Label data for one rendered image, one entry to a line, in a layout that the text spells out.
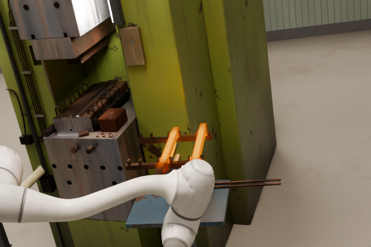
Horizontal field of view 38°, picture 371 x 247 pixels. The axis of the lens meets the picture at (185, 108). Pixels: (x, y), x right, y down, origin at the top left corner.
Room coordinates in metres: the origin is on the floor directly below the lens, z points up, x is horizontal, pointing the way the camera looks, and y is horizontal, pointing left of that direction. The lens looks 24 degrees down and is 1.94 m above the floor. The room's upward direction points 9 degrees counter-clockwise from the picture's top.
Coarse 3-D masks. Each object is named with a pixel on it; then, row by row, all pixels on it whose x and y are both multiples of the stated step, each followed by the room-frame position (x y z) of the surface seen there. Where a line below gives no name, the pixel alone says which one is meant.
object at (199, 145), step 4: (200, 124) 2.06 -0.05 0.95; (204, 124) 2.05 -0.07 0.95; (200, 128) 2.02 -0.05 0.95; (204, 128) 2.01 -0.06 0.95; (200, 132) 1.98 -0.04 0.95; (204, 132) 1.98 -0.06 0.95; (200, 136) 1.95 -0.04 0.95; (204, 136) 1.97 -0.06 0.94; (196, 140) 1.92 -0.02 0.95; (200, 140) 1.91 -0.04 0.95; (196, 144) 1.88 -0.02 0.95; (200, 144) 1.88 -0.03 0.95; (196, 148) 1.85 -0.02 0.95; (200, 148) 1.85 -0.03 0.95; (196, 152) 1.82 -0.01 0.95; (200, 152) 1.83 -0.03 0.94; (192, 156) 1.80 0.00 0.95; (196, 156) 1.79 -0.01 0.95
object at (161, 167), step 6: (174, 132) 2.02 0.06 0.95; (168, 138) 1.98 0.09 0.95; (174, 138) 1.97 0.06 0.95; (168, 144) 1.92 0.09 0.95; (174, 144) 1.95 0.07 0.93; (168, 150) 1.88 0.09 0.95; (162, 156) 1.83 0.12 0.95; (168, 156) 1.83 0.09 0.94; (162, 162) 1.79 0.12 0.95; (156, 168) 1.74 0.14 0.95; (162, 168) 1.73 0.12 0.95; (156, 174) 1.70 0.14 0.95; (162, 174) 1.73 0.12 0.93
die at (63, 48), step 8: (104, 24) 2.52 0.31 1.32; (112, 24) 2.59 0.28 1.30; (88, 32) 2.37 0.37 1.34; (96, 32) 2.44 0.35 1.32; (104, 32) 2.51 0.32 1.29; (32, 40) 2.30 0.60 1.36; (40, 40) 2.29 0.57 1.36; (48, 40) 2.27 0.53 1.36; (56, 40) 2.26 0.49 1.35; (64, 40) 2.24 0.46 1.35; (72, 40) 2.24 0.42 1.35; (80, 40) 2.30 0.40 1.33; (88, 40) 2.36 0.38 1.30; (96, 40) 2.42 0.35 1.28; (40, 48) 2.29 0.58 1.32; (48, 48) 2.27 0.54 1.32; (56, 48) 2.26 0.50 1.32; (64, 48) 2.25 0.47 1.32; (72, 48) 2.23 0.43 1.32; (80, 48) 2.28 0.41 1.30; (88, 48) 2.35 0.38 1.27; (40, 56) 2.29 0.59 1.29; (48, 56) 2.28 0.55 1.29; (56, 56) 2.26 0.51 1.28; (64, 56) 2.25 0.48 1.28; (72, 56) 2.23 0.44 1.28
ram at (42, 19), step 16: (16, 0) 2.31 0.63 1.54; (32, 0) 2.28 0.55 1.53; (48, 0) 2.25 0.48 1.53; (64, 0) 2.22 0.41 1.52; (80, 0) 2.27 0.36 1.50; (96, 0) 2.39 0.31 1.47; (16, 16) 2.32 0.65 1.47; (32, 16) 2.29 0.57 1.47; (48, 16) 2.26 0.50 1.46; (64, 16) 2.23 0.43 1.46; (80, 16) 2.24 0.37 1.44; (96, 16) 2.37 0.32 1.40; (32, 32) 2.30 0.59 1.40; (48, 32) 2.27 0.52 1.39; (64, 32) 2.24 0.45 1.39; (80, 32) 2.22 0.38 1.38
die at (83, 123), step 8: (112, 80) 2.63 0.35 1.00; (96, 88) 2.59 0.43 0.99; (120, 88) 2.54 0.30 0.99; (88, 96) 2.49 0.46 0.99; (112, 96) 2.45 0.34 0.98; (72, 104) 2.45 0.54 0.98; (80, 104) 2.40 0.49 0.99; (104, 104) 2.37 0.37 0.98; (64, 112) 2.36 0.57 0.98; (72, 112) 2.29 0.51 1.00; (96, 112) 2.29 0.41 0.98; (56, 120) 2.30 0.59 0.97; (64, 120) 2.28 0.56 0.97; (72, 120) 2.26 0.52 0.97; (80, 120) 2.25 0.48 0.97; (88, 120) 2.23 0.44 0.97; (56, 128) 2.30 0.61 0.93; (64, 128) 2.29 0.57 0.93; (72, 128) 2.27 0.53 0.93; (80, 128) 2.25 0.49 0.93; (88, 128) 2.24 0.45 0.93; (96, 128) 2.26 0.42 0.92
